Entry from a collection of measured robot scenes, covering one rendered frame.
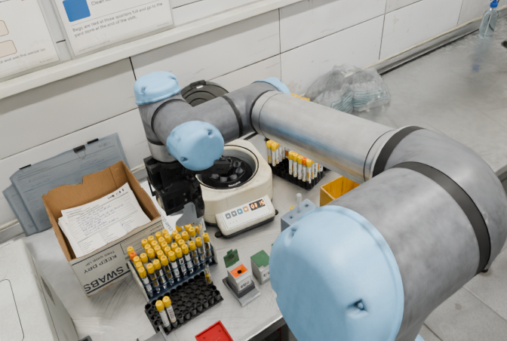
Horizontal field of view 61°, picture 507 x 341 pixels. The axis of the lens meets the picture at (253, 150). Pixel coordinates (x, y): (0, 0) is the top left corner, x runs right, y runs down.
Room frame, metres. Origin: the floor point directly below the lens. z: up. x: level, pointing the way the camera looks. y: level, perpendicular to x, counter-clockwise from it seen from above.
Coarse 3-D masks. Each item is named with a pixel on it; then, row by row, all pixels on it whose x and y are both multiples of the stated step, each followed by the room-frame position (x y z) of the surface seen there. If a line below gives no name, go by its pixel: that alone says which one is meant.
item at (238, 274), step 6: (234, 264) 0.65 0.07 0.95; (240, 264) 0.65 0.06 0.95; (228, 270) 0.64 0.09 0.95; (234, 270) 0.64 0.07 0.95; (240, 270) 0.64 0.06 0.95; (246, 270) 0.63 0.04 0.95; (228, 276) 0.64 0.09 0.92; (234, 276) 0.62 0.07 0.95; (240, 276) 0.62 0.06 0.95; (246, 276) 0.62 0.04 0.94; (234, 282) 0.62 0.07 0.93; (240, 282) 0.61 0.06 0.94; (246, 282) 0.62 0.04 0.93; (240, 288) 0.61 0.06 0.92
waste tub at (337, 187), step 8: (328, 184) 0.89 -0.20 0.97; (336, 184) 0.90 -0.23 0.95; (344, 184) 0.91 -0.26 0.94; (352, 184) 0.93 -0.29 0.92; (320, 192) 0.87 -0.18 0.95; (328, 192) 0.89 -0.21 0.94; (336, 192) 0.90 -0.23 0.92; (344, 192) 0.92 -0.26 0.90; (320, 200) 0.87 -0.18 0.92; (328, 200) 0.84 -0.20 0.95
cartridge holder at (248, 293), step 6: (228, 282) 0.64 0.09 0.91; (252, 282) 0.63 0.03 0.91; (228, 288) 0.64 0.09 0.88; (234, 288) 0.61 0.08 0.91; (246, 288) 0.61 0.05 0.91; (252, 288) 0.62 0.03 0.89; (234, 294) 0.61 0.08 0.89; (240, 294) 0.60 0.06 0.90; (246, 294) 0.61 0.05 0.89; (252, 294) 0.61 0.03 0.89; (258, 294) 0.61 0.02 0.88; (240, 300) 0.59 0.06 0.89; (246, 300) 0.59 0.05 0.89
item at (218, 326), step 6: (216, 324) 0.54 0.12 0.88; (222, 324) 0.54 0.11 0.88; (204, 330) 0.53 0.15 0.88; (210, 330) 0.53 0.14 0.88; (216, 330) 0.53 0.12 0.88; (222, 330) 0.53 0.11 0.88; (198, 336) 0.52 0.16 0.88; (204, 336) 0.51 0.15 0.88; (210, 336) 0.51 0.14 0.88; (216, 336) 0.51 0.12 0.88; (222, 336) 0.51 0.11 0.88; (228, 336) 0.51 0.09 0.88
